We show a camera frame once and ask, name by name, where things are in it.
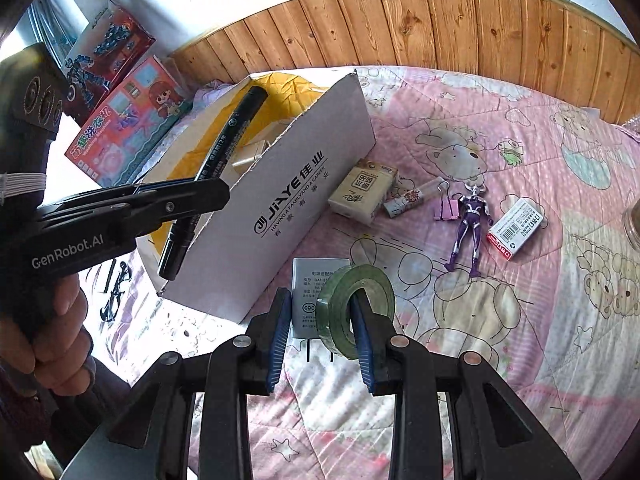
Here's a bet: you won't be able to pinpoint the red white staples box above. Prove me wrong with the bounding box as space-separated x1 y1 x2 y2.
487 197 544 260

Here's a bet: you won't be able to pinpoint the green tape roll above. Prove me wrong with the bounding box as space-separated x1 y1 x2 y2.
316 264 395 360

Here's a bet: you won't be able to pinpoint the red robot toy box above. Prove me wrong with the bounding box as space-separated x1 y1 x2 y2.
63 0 155 126

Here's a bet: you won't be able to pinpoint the black eyeglasses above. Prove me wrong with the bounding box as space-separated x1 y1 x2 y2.
86 258 132 323

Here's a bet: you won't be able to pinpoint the pink binder clip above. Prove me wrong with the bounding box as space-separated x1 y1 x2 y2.
434 181 460 221

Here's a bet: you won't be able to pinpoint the white cardboard box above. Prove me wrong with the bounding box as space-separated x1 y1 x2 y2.
138 67 375 322

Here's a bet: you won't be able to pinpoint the purple silver action figure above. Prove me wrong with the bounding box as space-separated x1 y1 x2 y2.
444 184 494 278

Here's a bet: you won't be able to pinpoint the pink doll toy box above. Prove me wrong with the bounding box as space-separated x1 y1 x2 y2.
65 56 192 188

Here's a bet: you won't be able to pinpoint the black marker pen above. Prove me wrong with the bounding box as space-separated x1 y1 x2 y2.
158 86 268 281

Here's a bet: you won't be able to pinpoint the tan small box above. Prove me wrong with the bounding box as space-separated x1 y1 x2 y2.
231 140 270 174

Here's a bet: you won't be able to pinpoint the beige tissue pack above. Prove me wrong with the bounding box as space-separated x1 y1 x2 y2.
328 159 398 226

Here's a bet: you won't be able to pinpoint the glass tea bottle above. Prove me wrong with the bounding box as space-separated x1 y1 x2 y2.
622 200 640 252

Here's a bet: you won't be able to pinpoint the pink cartoon quilt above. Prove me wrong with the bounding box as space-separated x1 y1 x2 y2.
81 66 639 479

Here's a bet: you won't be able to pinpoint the person's left hand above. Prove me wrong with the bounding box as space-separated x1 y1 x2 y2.
1 274 92 396

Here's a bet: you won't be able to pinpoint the white power adapter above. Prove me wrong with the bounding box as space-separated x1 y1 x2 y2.
292 258 357 360

